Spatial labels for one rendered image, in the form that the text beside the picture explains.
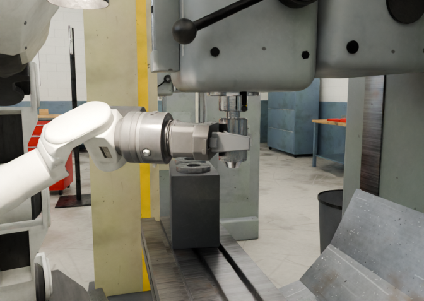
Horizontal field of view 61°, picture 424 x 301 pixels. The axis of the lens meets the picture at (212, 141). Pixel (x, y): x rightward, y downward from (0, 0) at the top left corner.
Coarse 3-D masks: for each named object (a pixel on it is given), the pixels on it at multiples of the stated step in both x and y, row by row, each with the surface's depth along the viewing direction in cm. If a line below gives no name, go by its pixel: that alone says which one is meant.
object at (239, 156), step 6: (222, 126) 58; (228, 126) 57; (234, 126) 57; (240, 126) 57; (246, 126) 58; (222, 132) 58; (228, 132) 57; (234, 132) 57; (240, 132) 57; (246, 132) 58; (246, 150) 59; (222, 156) 58; (228, 156) 58; (234, 156) 57; (240, 156) 58; (246, 156) 59
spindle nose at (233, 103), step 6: (222, 96) 57; (228, 96) 56; (234, 96) 56; (240, 96) 56; (222, 102) 57; (228, 102) 56; (234, 102) 56; (240, 102) 57; (222, 108) 57; (228, 108) 57; (234, 108) 56; (240, 108) 57
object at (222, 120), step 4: (220, 120) 58; (224, 120) 57; (228, 120) 57; (232, 120) 57; (236, 120) 57; (240, 120) 57; (244, 120) 57; (228, 124) 57; (232, 124) 57; (236, 124) 57; (240, 124) 57
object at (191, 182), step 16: (176, 160) 101; (192, 160) 101; (176, 176) 88; (192, 176) 88; (208, 176) 89; (176, 192) 88; (192, 192) 89; (208, 192) 89; (176, 208) 88; (192, 208) 89; (208, 208) 90; (176, 224) 89; (192, 224) 90; (208, 224) 90; (176, 240) 90; (192, 240) 90; (208, 240) 91
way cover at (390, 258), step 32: (352, 224) 82; (384, 224) 75; (416, 224) 68; (320, 256) 85; (352, 256) 78; (384, 256) 71; (416, 256) 65; (288, 288) 83; (320, 288) 79; (352, 288) 73; (384, 288) 68; (416, 288) 63
